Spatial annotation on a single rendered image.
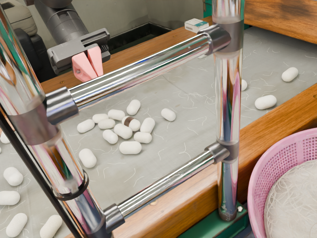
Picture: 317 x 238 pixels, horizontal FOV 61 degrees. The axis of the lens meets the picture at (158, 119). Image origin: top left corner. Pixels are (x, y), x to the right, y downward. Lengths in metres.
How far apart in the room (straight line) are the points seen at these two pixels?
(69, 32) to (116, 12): 2.29
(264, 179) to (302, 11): 0.36
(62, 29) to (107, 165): 0.23
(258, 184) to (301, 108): 0.16
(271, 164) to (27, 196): 0.35
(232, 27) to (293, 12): 0.43
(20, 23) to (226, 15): 1.15
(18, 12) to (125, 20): 1.64
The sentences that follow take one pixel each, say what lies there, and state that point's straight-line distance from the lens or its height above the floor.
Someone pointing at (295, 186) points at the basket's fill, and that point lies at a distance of 0.41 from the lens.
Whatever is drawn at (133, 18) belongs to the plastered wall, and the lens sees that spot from 2.85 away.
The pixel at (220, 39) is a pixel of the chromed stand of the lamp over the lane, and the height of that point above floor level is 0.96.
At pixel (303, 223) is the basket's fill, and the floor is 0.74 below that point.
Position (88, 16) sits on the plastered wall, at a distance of 2.64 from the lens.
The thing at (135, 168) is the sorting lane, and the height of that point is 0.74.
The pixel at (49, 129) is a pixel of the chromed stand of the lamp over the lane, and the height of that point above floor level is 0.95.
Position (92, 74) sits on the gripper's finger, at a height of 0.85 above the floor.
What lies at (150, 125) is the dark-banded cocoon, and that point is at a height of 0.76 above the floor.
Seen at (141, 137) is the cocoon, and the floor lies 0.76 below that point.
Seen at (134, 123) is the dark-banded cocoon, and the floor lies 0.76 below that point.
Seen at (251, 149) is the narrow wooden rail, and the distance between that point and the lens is 0.39.
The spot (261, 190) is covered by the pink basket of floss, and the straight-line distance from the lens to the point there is 0.38.
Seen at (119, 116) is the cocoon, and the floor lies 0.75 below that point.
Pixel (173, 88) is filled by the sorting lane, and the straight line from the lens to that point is 0.57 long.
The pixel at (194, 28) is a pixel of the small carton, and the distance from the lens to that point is 0.76.
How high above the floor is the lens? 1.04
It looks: 38 degrees down
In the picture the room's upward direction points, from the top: 11 degrees counter-clockwise
